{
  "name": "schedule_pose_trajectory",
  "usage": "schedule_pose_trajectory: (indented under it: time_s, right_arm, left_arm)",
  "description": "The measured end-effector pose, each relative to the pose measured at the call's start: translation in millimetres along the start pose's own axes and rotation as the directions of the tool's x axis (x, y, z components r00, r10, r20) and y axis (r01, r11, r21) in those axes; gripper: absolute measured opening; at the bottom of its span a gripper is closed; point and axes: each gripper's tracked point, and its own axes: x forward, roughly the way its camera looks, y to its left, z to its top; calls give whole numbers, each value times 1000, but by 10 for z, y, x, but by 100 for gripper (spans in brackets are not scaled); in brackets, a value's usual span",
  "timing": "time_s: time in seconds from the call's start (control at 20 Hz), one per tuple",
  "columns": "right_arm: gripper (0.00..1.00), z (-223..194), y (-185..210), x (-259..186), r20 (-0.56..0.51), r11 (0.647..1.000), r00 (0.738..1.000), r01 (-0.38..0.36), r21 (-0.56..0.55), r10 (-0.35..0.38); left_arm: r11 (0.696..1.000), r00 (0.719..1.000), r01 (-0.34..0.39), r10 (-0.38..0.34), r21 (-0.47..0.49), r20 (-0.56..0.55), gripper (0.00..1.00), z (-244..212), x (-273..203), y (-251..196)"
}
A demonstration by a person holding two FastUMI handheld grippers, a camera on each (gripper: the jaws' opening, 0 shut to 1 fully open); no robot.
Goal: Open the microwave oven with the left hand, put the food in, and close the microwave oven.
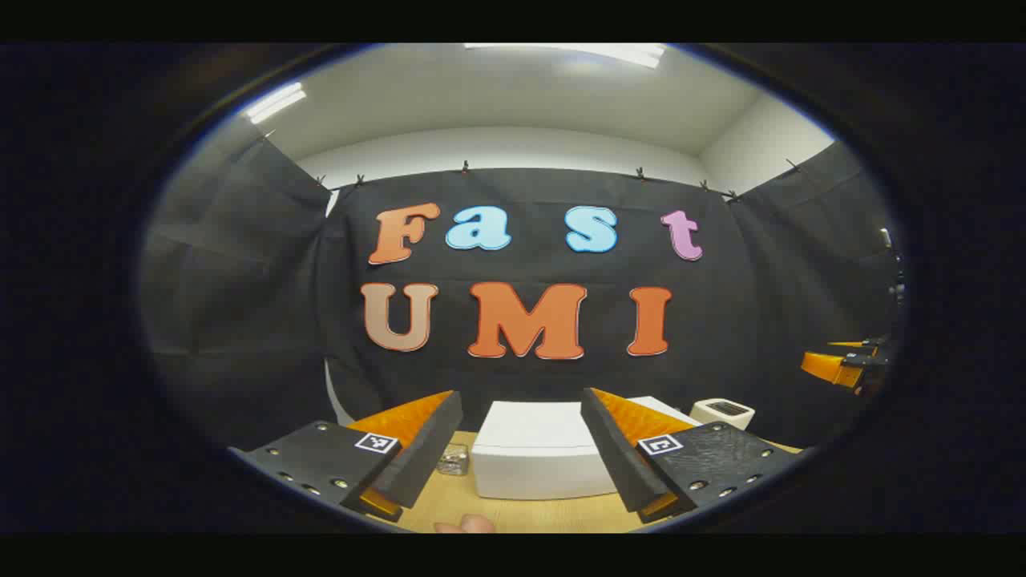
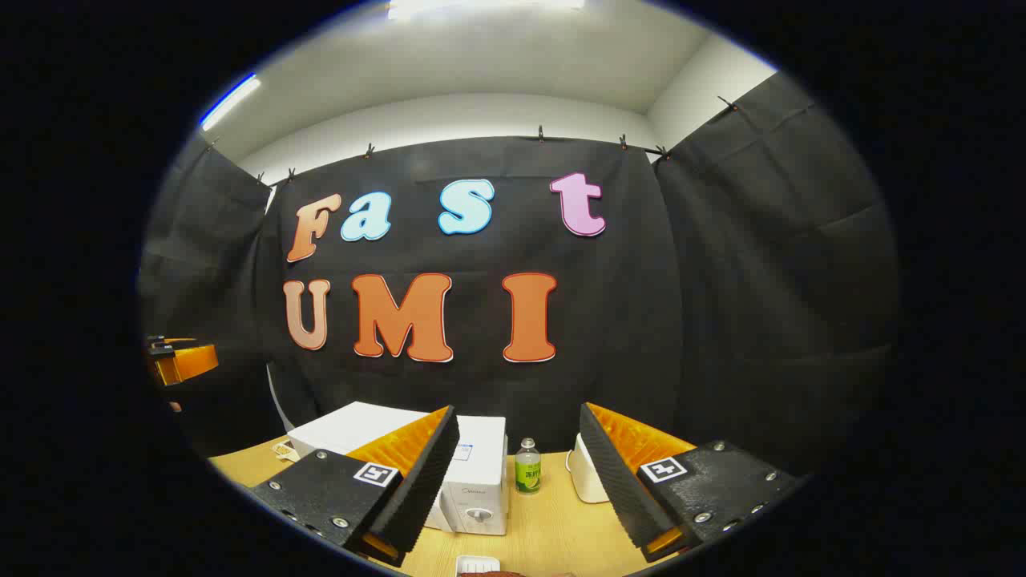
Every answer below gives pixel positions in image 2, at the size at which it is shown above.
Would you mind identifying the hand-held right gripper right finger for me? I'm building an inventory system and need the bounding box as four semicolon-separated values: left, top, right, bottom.
579;402;805;563

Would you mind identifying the wide ceiling light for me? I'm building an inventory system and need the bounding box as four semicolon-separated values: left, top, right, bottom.
388;0;586;18

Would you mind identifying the white toaster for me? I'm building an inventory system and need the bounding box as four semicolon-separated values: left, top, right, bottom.
571;433;616;504

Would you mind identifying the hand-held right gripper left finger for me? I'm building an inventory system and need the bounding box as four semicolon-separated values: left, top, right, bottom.
247;405;462;568

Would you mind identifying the green label drink bottle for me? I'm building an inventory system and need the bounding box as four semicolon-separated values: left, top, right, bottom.
515;438;543;494

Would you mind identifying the black backdrop cloth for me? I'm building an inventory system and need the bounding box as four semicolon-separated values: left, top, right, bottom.
138;71;903;482

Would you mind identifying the narrow ceiling light strip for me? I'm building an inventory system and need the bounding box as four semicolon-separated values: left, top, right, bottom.
200;74;262;131

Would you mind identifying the row of black cloth clips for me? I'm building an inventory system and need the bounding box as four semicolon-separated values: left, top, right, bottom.
204;96;740;187

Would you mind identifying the white microwave oven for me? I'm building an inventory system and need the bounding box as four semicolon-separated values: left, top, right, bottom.
287;401;511;536

